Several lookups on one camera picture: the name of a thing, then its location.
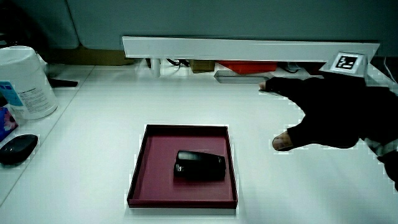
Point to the white wipes canister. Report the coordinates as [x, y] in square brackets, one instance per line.
[25, 84]

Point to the clear plastic tray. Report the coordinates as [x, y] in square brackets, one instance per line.
[241, 77]

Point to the white desk shelf riser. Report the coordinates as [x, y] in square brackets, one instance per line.
[236, 49]

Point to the orange box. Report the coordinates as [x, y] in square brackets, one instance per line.
[248, 66]

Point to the brown small box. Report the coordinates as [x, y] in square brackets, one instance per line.
[202, 65]

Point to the black computer mouse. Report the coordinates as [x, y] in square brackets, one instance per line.
[17, 148]

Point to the colourful tissue packet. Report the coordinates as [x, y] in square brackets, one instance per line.
[5, 123]

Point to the brown cardboard box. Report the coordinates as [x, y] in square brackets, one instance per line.
[90, 57]

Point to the person's right hand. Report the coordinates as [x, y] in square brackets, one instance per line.
[329, 112]

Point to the maroon square plate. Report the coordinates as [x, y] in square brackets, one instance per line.
[155, 183]

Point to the black case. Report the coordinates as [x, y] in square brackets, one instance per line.
[199, 165]

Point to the black flat object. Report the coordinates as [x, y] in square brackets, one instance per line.
[63, 83]

